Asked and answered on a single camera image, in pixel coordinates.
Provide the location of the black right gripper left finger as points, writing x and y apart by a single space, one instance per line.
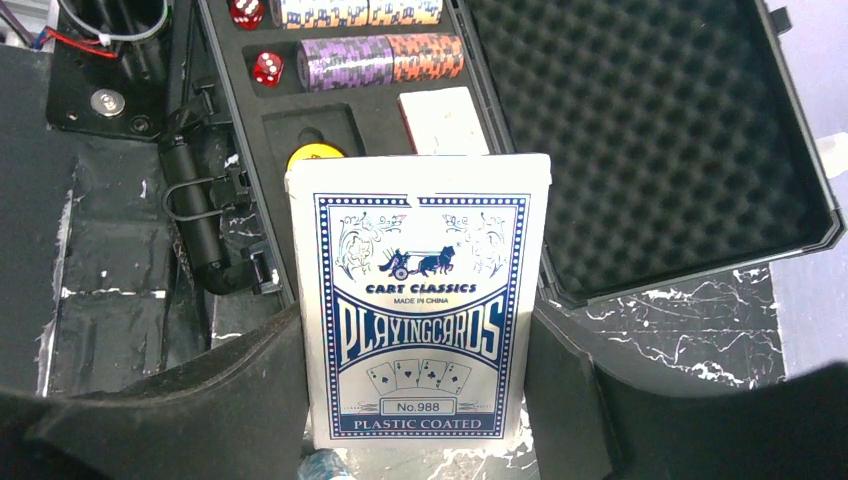
237 411

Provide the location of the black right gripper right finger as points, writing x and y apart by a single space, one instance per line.
599 410

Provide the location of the blue playing card deck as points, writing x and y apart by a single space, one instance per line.
417 278

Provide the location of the red playing card deck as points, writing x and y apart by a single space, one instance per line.
443 122

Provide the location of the blue poker chip stack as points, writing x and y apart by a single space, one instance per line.
324 464

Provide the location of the yellow big blind button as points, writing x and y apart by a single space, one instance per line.
314 150

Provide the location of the black foam-lined poker case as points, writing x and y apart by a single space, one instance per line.
679 146

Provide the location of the red die right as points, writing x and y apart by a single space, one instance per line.
268 68

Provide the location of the red die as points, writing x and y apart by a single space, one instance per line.
268 68
247 14

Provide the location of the orange-purple chip stack in case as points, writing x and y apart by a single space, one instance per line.
326 64

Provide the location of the red die left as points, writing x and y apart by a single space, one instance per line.
247 14

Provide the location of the white-blue chip stack in case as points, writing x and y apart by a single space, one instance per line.
313 14

